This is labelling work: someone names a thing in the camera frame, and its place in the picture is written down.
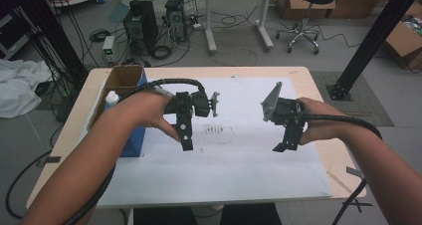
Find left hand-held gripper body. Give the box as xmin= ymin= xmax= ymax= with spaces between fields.
xmin=164 ymin=91 xmax=221 ymax=117

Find person's left hand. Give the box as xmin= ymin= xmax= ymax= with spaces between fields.
xmin=128 ymin=90 xmax=183 ymax=143

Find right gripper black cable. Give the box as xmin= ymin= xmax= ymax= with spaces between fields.
xmin=300 ymin=113 xmax=383 ymax=225

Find black tape strip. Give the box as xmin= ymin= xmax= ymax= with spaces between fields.
xmin=35 ymin=155 xmax=63 ymax=168

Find black metal post with cables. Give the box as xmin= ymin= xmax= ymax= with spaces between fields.
xmin=11 ymin=0 xmax=90 ymax=87

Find open brown cardboard box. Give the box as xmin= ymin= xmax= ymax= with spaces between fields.
xmin=383 ymin=2 xmax=422 ymax=71

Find black tape cross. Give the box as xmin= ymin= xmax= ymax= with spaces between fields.
xmin=344 ymin=199 xmax=374 ymax=214

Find white power supply unit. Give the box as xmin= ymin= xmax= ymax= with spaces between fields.
xmin=102 ymin=35 xmax=116 ymax=66

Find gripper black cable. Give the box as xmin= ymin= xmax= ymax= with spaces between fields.
xmin=300 ymin=113 xmax=383 ymax=225
xmin=64 ymin=78 xmax=208 ymax=225

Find thick black metal post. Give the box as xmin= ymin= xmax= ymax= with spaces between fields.
xmin=326 ymin=0 xmax=422 ymax=102

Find large black computer tower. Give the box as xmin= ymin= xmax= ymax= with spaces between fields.
xmin=122 ymin=0 xmax=159 ymax=56

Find person's right hand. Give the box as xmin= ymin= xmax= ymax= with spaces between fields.
xmin=297 ymin=97 xmax=347 ymax=146

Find white crumpled cloth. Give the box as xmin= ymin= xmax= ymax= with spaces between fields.
xmin=0 ymin=58 xmax=52 ymax=119

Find grey floor mat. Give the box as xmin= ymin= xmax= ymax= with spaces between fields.
xmin=310 ymin=70 xmax=395 ymax=127

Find small black computer tower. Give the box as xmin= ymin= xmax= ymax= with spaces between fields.
xmin=164 ymin=0 xmax=189 ymax=43

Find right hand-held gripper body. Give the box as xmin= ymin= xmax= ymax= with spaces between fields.
xmin=260 ymin=81 xmax=307 ymax=128

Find coiled black cable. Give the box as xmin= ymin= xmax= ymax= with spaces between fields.
xmin=151 ymin=44 xmax=173 ymax=61
xmin=89 ymin=28 xmax=111 ymax=43

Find person's black trousers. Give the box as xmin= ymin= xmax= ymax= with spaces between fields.
xmin=132 ymin=202 xmax=283 ymax=225

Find blue bottle with white cap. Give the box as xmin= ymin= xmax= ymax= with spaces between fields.
xmin=105 ymin=90 xmax=120 ymax=111

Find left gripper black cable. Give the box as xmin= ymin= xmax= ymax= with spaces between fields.
xmin=64 ymin=78 xmax=208 ymax=225

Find cardboard box blue sides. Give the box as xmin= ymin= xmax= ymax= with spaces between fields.
xmin=87 ymin=65 xmax=149 ymax=158

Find black floor cable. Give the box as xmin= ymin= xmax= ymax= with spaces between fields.
xmin=4 ymin=124 xmax=65 ymax=220

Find white foam mat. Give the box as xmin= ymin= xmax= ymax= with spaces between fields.
xmin=79 ymin=76 xmax=333 ymax=209

